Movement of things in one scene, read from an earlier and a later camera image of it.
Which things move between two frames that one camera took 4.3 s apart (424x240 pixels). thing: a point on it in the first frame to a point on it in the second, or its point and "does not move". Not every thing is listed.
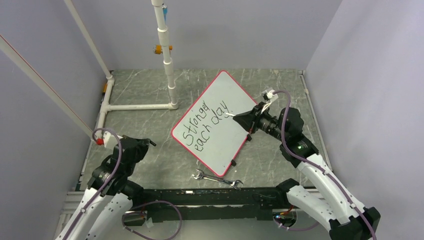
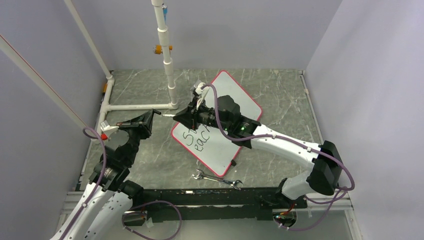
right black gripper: x=246 y=119 to x=190 y=118
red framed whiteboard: x=215 y=138 does not move
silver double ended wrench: x=201 y=175 does not move
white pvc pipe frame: x=106 y=107 does not move
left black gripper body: x=141 y=150 to x=137 y=133
